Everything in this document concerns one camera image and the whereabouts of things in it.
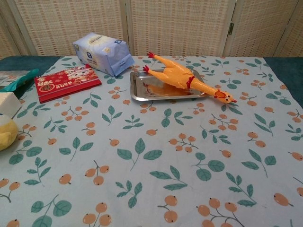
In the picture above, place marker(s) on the yellow rubber chicken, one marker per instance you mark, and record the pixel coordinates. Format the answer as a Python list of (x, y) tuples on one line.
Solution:
[(180, 75)]

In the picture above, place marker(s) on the stainless steel tray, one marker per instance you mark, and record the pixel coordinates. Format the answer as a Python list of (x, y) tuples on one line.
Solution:
[(142, 87)]

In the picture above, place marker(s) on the yellow plush toy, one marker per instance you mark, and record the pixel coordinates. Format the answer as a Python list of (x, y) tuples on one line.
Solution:
[(7, 134)]

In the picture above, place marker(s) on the floral leaf print tablecloth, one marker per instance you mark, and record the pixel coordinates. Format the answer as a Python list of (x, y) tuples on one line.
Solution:
[(151, 165)]

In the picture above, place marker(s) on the light blue tissue pack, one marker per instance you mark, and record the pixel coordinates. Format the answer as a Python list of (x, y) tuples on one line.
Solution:
[(101, 52)]

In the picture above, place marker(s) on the red desk calendar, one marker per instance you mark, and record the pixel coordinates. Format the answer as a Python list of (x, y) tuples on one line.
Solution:
[(66, 82)]

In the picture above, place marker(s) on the woven folding screen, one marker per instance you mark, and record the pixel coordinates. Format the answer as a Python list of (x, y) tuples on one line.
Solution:
[(165, 23)]

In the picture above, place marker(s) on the metal screen hinge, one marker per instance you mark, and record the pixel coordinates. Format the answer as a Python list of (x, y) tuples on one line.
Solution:
[(231, 28)]

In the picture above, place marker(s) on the teal snack bag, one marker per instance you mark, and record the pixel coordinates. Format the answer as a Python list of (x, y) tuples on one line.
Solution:
[(16, 80)]

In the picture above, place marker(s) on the orange white tissue box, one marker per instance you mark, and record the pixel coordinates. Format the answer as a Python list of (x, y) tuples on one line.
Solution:
[(8, 104)]

